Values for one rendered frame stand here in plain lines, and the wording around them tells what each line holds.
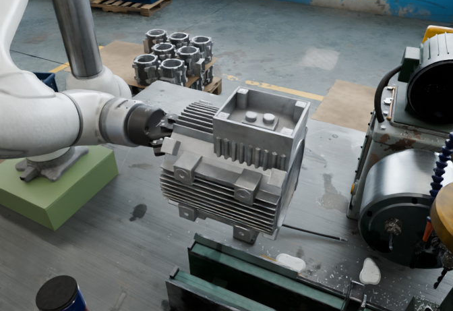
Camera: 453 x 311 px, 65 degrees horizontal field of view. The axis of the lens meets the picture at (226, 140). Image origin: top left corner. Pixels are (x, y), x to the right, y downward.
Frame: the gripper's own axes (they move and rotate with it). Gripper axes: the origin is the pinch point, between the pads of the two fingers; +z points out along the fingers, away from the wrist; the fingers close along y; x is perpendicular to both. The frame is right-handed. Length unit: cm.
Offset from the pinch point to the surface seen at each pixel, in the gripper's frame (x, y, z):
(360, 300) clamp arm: 14.5, -12.2, 21.9
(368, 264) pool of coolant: 60, 30, 23
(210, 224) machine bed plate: 55, 24, -26
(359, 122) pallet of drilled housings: 124, 213, 4
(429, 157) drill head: 25, 38, 33
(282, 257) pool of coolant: 57, 22, 0
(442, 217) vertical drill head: 7.2, -0.2, 30.7
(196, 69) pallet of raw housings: 83, 195, -128
